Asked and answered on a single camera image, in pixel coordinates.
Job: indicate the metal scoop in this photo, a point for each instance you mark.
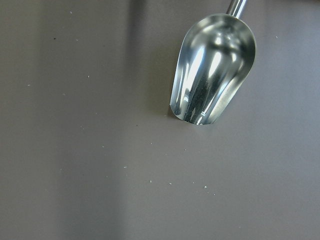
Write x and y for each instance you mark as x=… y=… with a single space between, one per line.
x=216 y=56

